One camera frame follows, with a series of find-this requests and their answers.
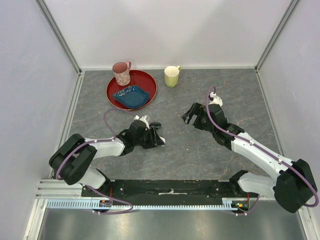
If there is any red round tray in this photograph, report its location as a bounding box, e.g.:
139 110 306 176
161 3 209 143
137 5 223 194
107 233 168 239
106 70 158 111

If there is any blue leaf-shaped dish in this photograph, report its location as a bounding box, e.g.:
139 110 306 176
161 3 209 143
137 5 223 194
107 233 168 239
112 85 150 109

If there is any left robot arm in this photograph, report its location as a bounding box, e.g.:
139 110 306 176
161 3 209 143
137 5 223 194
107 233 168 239
49 117 166 197

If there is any yellow-green mug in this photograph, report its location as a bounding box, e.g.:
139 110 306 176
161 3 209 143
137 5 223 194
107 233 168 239
164 66 181 88

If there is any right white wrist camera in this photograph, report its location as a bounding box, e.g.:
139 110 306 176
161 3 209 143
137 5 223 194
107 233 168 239
208 91 223 107

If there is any pink floral mug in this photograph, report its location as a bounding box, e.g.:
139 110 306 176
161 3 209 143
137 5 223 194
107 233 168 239
112 61 132 86

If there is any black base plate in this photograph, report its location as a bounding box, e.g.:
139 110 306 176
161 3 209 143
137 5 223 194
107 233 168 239
98 179 258 206

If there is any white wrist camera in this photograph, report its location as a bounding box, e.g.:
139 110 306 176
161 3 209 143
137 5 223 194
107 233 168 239
208 91 223 107
133 115 150 129

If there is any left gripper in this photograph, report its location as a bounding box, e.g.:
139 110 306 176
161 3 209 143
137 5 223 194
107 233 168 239
134 125 164 150

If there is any light blue cable duct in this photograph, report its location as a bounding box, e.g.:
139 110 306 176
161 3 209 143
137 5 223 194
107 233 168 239
46 199 238 211

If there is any white earbud charging case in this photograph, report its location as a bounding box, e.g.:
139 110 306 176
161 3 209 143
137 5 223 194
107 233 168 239
160 136 166 146

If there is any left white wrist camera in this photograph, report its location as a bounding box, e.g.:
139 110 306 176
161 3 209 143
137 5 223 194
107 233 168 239
133 115 150 129

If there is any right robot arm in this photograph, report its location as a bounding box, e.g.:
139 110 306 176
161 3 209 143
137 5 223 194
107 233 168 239
181 102 320 213

